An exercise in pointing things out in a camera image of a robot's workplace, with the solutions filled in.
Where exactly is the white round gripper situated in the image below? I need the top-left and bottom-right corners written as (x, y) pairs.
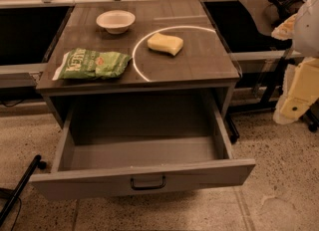
top-left (271, 14), bottom-right (319, 124)

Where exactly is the green jalapeno chip bag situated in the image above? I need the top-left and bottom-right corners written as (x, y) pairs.
top-left (53, 48), bottom-right (132, 81)

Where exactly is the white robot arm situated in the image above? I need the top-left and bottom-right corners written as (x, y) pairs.
top-left (271, 0), bottom-right (319, 124)

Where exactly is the open grey top drawer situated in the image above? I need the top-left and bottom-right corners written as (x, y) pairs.
top-left (31, 91), bottom-right (255, 200)

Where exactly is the grey wooden drawer cabinet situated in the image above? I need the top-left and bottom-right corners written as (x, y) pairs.
top-left (37, 0), bottom-right (239, 123)

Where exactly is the yellow sponge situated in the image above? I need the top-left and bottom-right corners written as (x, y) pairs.
top-left (147, 33), bottom-right (183, 56)

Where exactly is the white bowl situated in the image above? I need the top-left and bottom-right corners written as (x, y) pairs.
top-left (96, 10), bottom-right (136, 35)

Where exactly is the black stand leg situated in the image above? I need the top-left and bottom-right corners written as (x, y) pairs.
top-left (0, 154), bottom-right (47, 226)

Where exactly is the black cart frame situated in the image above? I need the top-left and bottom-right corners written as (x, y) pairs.
top-left (226, 57), bottom-right (318, 138)

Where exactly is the black drawer handle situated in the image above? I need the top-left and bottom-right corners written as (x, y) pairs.
top-left (130, 176), bottom-right (166, 191)

